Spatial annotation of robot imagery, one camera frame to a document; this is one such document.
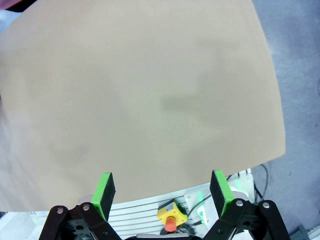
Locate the person in pink hoodie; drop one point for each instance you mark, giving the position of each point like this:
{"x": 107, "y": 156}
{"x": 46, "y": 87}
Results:
{"x": 3, "y": 3}

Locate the aluminium profile frame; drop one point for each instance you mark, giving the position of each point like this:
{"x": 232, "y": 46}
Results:
{"x": 140, "y": 212}

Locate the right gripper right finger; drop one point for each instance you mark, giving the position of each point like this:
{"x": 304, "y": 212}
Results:
{"x": 221, "y": 190}

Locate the yellow emergency stop button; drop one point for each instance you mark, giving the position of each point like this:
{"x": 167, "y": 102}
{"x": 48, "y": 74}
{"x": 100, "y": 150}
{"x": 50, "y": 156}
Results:
{"x": 172, "y": 210}

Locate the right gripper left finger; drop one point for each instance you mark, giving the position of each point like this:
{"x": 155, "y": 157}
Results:
{"x": 105, "y": 197}

